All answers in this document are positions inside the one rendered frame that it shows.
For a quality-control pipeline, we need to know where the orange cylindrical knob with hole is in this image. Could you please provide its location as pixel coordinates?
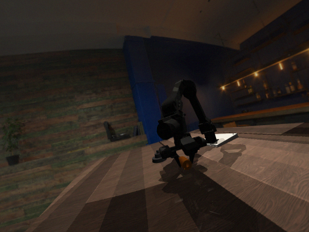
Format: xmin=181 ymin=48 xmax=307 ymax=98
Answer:
xmin=179 ymin=156 xmax=192 ymax=170

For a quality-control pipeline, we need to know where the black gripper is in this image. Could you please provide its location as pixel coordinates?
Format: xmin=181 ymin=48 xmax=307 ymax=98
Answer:
xmin=159 ymin=129 xmax=207 ymax=167

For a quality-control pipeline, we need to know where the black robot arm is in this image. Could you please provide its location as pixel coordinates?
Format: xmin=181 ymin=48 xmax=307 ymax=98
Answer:
xmin=157 ymin=79 xmax=219 ymax=156

